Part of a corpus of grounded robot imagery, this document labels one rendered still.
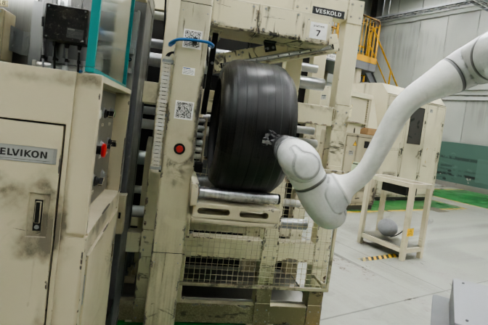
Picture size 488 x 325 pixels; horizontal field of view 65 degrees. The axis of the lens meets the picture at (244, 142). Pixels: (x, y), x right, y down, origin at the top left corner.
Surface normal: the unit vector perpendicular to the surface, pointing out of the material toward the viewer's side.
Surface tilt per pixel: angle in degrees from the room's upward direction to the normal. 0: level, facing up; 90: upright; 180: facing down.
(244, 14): 90
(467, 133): 90
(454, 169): 90
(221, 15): 90
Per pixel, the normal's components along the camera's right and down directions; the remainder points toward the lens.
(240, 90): -0.06, -0.45
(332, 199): 0.16, 0.18
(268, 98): 0.21, -0.34
